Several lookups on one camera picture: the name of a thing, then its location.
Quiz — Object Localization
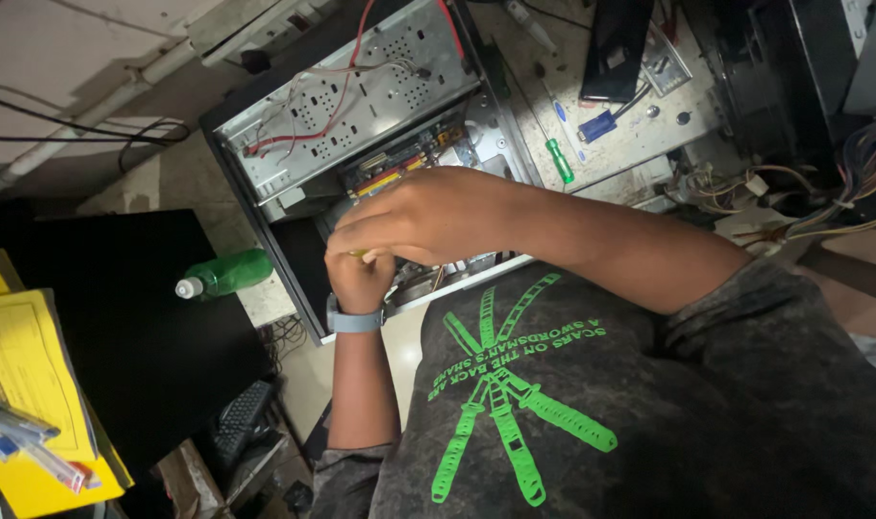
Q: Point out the open black computer case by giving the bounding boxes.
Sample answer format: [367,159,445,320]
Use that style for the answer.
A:
[199,0,548,346]

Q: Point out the white and blue pen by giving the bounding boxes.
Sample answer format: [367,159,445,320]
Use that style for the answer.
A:
[537,78,589,164]

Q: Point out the grey wrist watch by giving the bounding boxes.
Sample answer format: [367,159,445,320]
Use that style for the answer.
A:
[326,293,386,334]

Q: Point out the clear pen with red end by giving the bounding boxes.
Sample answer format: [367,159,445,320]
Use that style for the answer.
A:
[0,425,93,495]

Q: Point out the small metal circuit card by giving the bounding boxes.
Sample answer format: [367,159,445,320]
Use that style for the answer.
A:
[639,22,694,99]

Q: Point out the grey t-shirt with green print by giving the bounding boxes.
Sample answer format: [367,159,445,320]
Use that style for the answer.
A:
[310,257,876,519]

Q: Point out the black flat panel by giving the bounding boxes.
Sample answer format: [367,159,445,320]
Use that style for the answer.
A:
[0,209,274,480]

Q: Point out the black wall cables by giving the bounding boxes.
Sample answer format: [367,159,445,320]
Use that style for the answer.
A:
[0,89,191,174]

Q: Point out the yellow paper folder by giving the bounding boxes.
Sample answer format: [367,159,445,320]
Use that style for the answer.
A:
[0,248,135,519]

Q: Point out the person's left hand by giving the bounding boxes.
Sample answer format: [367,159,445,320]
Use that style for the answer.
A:
[324,247,397,316]

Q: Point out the green handled screwdriver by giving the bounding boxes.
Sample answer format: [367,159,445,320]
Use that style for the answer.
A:
[505,68,576,185]

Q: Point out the black keyboard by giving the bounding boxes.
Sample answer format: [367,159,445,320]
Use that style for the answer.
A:
[213,379,277,471]

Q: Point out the computer motherboard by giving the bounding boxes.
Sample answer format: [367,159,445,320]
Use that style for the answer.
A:
[340,119,482,203]

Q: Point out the white glue tube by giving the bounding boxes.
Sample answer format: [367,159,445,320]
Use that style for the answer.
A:
[505,0,558,53]

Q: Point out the cardboard box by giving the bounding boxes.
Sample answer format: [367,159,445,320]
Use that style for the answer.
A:
[155,438,226,519]

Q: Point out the blue video connector plug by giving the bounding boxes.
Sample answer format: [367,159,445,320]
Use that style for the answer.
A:
[578,109,619,144]

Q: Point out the black flat device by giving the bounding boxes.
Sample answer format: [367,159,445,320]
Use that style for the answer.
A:
[580,0,655,104]

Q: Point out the white wall pipe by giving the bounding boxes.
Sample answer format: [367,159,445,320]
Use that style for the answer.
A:
[0,39,198,208]

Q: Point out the green plastic bottle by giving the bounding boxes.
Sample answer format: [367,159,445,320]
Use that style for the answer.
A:
[174,248,275,302]

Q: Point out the person's right hand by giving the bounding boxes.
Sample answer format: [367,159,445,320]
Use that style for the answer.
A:
[326,167,500,268]

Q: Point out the tangle of coloured wires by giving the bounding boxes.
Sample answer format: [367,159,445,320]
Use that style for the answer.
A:
[663,121,876,262]

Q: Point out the red cable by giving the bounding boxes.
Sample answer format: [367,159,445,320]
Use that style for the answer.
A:
[245,0,378,158]

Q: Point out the black computer tower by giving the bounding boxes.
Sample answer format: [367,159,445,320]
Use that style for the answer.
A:
[715,0,876,167]

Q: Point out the white power strip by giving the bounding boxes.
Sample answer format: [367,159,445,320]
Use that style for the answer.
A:
[187,0,338,70]

